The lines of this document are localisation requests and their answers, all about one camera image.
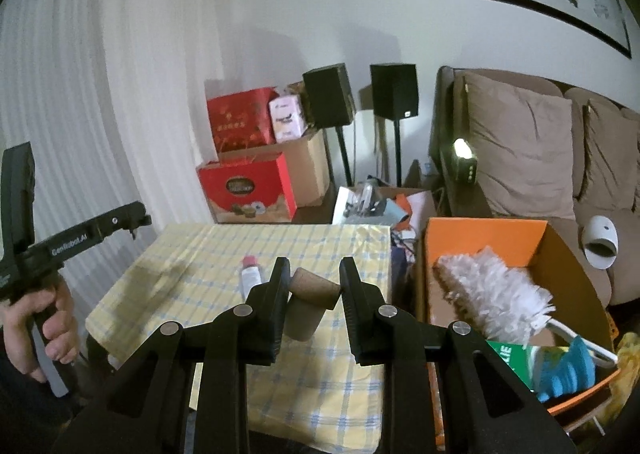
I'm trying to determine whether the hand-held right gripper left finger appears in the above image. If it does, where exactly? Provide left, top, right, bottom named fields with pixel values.
left=52, top=257, right=291, bottom=454

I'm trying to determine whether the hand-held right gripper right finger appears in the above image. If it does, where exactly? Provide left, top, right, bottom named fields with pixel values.
left=339, top=257, right=578, bottom=454

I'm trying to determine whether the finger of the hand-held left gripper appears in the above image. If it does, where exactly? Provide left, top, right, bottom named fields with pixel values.
left=97, top=202, right=153, bottom=239

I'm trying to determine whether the pale cardboard tube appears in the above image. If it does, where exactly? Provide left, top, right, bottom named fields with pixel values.
left=284, top=291, right=326, bottom=341

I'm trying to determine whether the brown cardboard tube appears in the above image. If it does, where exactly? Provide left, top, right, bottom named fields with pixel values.
left=290, top=268, right=341, bottom=309

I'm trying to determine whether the white feather duster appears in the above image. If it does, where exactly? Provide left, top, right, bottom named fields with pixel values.
left=432, top=246, right=618, bottom=370

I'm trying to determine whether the orange-lined cardboard box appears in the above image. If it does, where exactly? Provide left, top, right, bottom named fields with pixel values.
left=412, top=218, right=621, bottom=450

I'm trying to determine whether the green yellow toothpaste box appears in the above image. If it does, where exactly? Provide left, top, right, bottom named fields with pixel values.
left=485, top=340, right=571, bottom=390

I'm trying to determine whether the blue collapsible funnel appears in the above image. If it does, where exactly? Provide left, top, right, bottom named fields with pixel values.
left=532, top=336, right=597, bottom=402

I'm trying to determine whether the person's left hand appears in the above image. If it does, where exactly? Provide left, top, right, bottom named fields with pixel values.
left=0, top=279, right=80, bottom=382

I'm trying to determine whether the small pink-capped bottle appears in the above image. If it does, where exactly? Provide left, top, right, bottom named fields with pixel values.
left=240, top=256, right=263, bottom=299

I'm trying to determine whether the yellow checked tablecloth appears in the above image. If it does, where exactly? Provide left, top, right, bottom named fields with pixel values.
left=85, top=223, right=393, bottom=452

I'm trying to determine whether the white curtain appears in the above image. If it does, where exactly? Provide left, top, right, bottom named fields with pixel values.
left=0, top=0, right=221, bottom=295

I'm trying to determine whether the red gift box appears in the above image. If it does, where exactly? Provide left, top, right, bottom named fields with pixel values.
left=206, top=88, right=280, bottom=153

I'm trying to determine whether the black speaker stand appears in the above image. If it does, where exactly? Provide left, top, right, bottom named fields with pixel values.
left=392, top=118, right=403, bottom=187
left=332, top=126, right=353, bottom=187

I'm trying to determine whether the black lantern lamp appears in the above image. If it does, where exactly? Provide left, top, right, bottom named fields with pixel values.
left=447, top=138, right=478, bottom=183

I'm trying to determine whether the white tissue pack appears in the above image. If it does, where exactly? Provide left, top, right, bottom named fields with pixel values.
left=268, top=94, right=307, bottom=143

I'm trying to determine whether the black bookshelf speaker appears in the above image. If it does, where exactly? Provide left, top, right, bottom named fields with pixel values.
left=302, top=64, right=356, bottom=129
left=370, top=64, right=418, bottom=119

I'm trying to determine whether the brown sofa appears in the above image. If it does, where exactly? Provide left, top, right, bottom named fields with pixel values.
left=430, top=66, right=640, bottom=307

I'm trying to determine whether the brown sofa cushion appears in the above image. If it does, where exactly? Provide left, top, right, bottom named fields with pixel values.
left=464, top=72, right=577, bottom=221
left=575, top=101, right=640, bottom=212

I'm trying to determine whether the white dome nail lamp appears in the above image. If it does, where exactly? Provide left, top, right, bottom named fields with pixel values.
left=580, top=215, right=620, bottom=269

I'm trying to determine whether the yellow plastic bag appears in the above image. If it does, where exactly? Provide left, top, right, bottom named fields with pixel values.
left=607, top=331, right=640, bottom=415

